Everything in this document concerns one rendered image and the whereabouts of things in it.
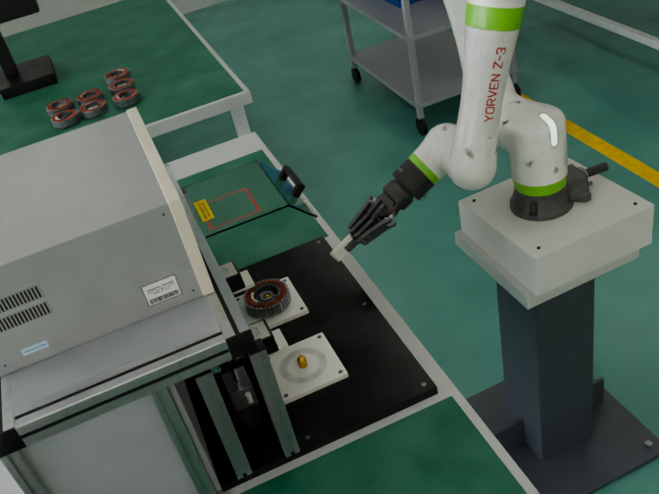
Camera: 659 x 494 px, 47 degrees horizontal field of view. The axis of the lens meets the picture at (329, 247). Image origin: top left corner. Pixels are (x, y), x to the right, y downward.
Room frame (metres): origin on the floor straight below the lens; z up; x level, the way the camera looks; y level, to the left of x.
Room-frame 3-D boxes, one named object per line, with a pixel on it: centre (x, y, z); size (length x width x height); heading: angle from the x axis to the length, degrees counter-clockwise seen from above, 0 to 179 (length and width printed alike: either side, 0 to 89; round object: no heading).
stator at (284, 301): (1.43, 0.17, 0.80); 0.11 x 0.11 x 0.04
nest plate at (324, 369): (1.19, 0.12, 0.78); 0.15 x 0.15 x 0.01; 14
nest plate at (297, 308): (1.43, 0.17, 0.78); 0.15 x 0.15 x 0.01; 14
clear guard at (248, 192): (1.48, 0.20, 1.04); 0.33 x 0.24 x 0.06; 104
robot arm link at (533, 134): (1.49, -0.52, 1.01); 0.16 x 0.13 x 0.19; 16
